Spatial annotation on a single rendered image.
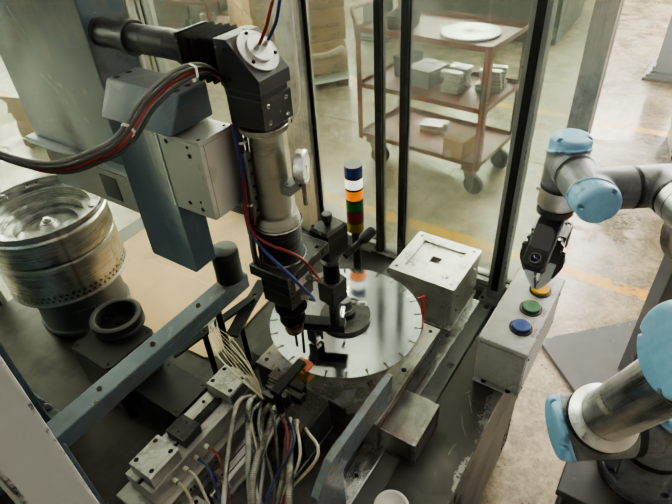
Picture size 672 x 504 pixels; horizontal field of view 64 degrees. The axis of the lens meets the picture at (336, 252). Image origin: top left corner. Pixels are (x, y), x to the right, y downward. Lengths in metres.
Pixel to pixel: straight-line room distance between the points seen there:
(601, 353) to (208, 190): 2.02
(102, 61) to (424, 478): 0.96
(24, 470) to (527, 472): 1.87
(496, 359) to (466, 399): 0.12
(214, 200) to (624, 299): 2.31
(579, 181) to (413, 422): 0.57
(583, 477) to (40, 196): 1.45
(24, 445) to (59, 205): 1.26
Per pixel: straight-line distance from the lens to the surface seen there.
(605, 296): 2.81
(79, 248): 1.41
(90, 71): 0.98
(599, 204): 0.98
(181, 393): 1.27
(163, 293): 1.64
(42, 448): 0.38
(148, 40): 0.85
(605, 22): 1.17
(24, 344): 1.68
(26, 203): 1.61
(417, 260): 1.40
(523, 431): 2.20
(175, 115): 0.75
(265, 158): 0.76
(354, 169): 1.27
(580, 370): 2.42
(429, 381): 1.31
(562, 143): 1.05
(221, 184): 0.78
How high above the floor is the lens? 1.78
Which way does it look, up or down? 38 degrees down
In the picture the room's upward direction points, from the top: 4 degrees counter-clockwise
